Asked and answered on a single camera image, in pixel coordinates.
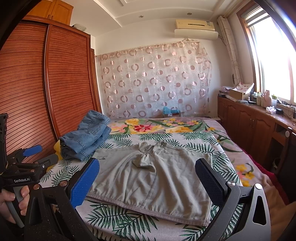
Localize grey-green pants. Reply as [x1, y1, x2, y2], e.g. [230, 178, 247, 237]
[87, 141, 212, 226]

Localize person's left hand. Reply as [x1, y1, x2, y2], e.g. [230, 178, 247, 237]
[0, 185, 30, 224]

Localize yellow plush toy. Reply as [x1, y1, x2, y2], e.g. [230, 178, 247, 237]
[46, 140, 62, 172]

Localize palm leaf bed sheet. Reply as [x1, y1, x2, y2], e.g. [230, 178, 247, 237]
[39, 131, 243, 241]

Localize floral bed cover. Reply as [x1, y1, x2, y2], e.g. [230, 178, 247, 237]
[102, 118, 273, 188]

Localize folded blue jeans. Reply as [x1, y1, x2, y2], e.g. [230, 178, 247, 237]
[60, 110, 111, 161]

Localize wooden sideboard cabinet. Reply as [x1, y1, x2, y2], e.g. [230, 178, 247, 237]
[217, 97, 295, 171]

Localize wooden louvered wardrobe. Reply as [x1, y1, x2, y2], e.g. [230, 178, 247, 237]
[1, 1, 101, 163]

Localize blue toy at bedhead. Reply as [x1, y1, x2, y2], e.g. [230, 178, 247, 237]
[163, 106, 181, 118]

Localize cardboard box on cabinet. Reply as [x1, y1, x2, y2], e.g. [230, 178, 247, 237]
[228, 82, 254, 100]

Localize pink bottle on cabinet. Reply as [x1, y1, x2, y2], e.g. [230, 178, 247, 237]
[264, 90, 272, 108]

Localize side window curtain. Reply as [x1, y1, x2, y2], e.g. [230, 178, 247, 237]
[217, 16, 242, 86]

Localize pink circle pattern curtain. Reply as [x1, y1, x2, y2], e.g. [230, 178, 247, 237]
[96, 41, 212, 119]

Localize white air conditioner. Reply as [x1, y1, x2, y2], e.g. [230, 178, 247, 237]
[174, 19, 219, 40]

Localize window with wooden frame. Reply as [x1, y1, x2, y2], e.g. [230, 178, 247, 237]
[237, 1, 295, 105]

